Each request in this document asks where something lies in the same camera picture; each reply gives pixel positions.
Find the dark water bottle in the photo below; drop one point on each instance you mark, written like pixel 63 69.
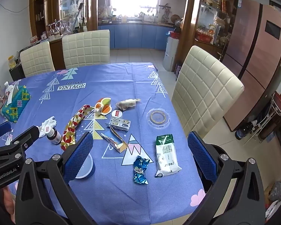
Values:
pixel 244 130
pixel 178 69

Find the clear round plastic case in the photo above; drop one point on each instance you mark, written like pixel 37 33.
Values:
pixel 158 117

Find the blue kitchen cabinets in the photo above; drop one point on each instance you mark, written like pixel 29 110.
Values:
pixel 135 36

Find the orange green fruit package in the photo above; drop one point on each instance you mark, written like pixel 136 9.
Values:
pixel 103 106

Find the brown bottle with white cap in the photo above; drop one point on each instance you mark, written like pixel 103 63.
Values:
pixel 53 136

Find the blue foil wrapper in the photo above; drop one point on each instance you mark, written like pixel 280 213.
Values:
pixel 140 171

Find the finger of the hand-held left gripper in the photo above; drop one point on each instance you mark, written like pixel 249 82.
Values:
pixel 25 138
pixel 0 130

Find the white plastic bottle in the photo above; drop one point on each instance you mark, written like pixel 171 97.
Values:
pixel 8 88

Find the white metal stand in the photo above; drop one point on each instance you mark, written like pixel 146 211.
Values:
pixel 269 119

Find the cream chair back middle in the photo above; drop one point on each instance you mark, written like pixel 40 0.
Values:
pixel 86 48

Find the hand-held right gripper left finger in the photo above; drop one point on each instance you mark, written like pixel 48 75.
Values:
pixel 79 154

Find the white green pouch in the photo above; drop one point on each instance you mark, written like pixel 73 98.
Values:
pixel 166 155

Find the yellow jar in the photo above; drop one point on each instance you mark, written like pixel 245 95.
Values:
pixel 11 62

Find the pile of bags and boxes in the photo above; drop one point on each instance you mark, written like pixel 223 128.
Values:
pixel 277 192

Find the copper refrigerator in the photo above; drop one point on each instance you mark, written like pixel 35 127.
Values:
pixel 255 63

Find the red yellow patterned wrapper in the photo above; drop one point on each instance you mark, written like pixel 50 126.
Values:
pixel 73 126

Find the green beaded coaster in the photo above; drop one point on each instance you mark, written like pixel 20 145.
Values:
pixel 15 104

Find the person's left hand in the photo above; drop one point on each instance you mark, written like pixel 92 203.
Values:
pixel 9 201

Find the white cap with red label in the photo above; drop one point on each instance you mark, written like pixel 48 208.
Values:
pixel 117 114

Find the beige wrapper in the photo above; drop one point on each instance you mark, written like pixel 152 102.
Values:
pixel 127 103

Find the cream quilted chair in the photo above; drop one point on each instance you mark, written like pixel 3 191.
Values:
pixel 206 91
pixel 37 59

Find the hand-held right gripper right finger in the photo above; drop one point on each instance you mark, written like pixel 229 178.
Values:
pixel 202 154

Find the wooden glass cabinet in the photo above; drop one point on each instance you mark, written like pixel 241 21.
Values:
pixel 56 51

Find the white tissue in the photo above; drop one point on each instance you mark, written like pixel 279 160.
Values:
pixel 49 122

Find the small red basket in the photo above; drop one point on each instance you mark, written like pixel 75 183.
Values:
pixel 174 35

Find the silver blister pack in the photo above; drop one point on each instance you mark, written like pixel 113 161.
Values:
pixel 118 123

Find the blue printed tablecloth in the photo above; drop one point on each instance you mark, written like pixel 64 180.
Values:
pixel 131 86

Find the small carton box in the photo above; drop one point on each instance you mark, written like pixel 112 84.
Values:
pixel 114 141

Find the wooden display shelf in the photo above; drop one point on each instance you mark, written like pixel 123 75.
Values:
pixel 185 16

